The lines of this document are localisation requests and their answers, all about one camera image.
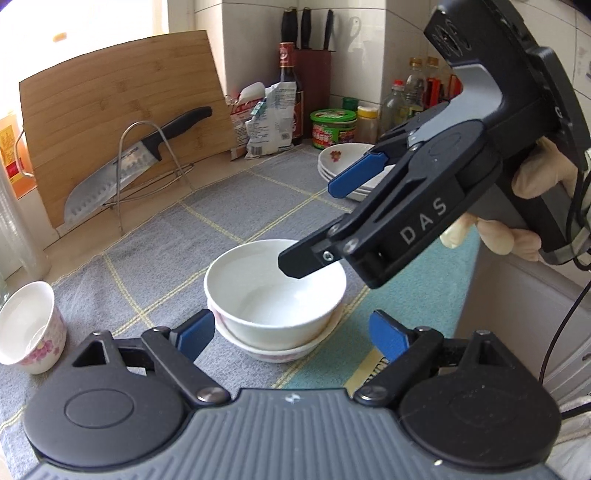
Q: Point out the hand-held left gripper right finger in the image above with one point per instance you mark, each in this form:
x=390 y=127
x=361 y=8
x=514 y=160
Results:
x=388 y=334

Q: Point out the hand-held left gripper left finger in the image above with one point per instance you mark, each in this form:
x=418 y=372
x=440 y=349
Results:
x=196 y=334

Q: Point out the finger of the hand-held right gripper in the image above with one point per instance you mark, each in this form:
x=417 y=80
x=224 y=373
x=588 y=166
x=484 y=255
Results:
x=355 y=175
x=304 y=258

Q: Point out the deep white fruit-print plate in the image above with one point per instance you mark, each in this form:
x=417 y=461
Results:
x=341 y=161

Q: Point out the white bowl pink flowers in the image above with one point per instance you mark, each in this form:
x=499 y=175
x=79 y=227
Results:
x=277 y=354
x=268 y=304
x=27 y=323

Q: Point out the person's right hand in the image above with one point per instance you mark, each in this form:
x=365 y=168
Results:
x=549 y=170

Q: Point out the green lid sauce jar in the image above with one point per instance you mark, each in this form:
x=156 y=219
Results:
x=332 y=134

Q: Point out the yellow lid spice jar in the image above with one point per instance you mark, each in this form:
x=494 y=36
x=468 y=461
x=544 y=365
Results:
x=368 y=127

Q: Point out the red box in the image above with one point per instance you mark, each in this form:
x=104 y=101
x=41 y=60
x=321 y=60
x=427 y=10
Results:
x=455 y=85

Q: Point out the small green cap container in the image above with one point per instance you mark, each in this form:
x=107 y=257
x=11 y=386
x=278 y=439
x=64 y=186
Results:
x=351 y=104

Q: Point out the clear plastic bottle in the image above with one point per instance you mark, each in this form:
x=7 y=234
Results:
x=392 y=110

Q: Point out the yellow cap bottle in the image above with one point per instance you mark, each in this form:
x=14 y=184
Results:
x=434 y=83

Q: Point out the checked grey teal cloth mat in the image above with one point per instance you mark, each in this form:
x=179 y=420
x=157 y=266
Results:
x=231 y=207

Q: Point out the yellow oil bottle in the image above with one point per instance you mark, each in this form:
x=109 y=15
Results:
x=415 y=92

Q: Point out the dark red knife block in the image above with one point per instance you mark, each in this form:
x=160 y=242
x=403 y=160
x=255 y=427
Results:
x=316 y=92

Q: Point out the white plastic packet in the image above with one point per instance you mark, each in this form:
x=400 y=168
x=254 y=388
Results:
x=270 y=124

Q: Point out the orange print packet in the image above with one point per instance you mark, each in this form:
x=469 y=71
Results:
x=240 y=122

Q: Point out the dark soy sauce bottle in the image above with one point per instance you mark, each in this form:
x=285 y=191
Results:
x=287 y=64

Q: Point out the tall cling film roll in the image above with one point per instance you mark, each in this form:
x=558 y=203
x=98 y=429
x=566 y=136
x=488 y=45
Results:
x=18 y=230

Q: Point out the person's white clothing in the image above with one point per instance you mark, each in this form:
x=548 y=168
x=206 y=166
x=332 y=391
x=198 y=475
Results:
x=575 y=454

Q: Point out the wooden cutting board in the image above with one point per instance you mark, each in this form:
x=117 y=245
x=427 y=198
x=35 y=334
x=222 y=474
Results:
x=115 y=92

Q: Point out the orange cooking oil bottle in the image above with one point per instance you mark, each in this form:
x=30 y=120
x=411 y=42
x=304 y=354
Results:
x=9 y=152

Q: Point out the window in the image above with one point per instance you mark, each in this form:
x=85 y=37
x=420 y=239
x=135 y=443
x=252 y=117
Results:
x=92 y=23

